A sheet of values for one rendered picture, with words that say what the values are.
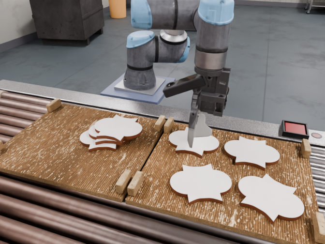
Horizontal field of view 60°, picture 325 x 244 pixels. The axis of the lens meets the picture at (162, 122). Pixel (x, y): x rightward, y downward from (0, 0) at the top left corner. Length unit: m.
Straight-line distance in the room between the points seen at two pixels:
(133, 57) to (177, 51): 0.19
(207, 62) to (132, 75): 0.64
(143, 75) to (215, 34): 0.66
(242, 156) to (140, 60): 0.65
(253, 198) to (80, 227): 0.37
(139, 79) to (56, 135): 0.50
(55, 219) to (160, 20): 0.51
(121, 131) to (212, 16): 0.39
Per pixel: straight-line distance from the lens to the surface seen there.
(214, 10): 0.63
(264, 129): 0.97
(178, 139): 0.81
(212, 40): 0.65
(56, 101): 1.05
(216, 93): 0.71
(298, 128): 0.99
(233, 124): 0.97
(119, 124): 0.84
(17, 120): 1.07
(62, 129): 0.93
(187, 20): 0.72
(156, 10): 0.71
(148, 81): 1.26
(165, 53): 1.22
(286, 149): 0.86
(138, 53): 1.21
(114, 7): 7.13
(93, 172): 0.74
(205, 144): 0.80
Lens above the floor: 1.41
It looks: 32 degrees down
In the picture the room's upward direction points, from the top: straight up
